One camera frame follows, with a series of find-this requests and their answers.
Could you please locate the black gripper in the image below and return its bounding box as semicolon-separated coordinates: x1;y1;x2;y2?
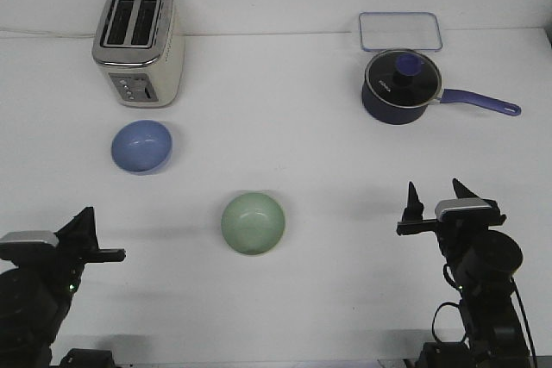
396;178;507;252
54;207;126;282

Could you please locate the blue bowl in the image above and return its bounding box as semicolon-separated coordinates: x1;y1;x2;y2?
110;120;173;175

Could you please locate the green bowl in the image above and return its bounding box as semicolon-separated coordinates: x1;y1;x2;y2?
221;192;285;256

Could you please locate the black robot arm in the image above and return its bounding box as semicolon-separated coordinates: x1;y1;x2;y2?
1;207;126;367
397;179;538;367

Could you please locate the dark blue saucepan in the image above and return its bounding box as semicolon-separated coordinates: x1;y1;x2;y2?
361;84;522;125

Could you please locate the glass pot lid blue knob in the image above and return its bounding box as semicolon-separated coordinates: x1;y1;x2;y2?
365;49;442;109

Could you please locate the clear blue-rimmed container lid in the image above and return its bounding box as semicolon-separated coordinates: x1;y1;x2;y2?
359;11;442;52

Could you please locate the silver two-slot toaster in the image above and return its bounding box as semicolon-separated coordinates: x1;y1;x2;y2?
91;0;185;108

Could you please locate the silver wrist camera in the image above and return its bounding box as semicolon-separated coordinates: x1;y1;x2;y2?
1;230;59;259
435;197;492;222

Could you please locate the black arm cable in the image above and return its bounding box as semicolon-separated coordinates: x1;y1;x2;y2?
430;264;538;368

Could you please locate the white toaster power cord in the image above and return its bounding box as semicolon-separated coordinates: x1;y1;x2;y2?
0;28;97;39

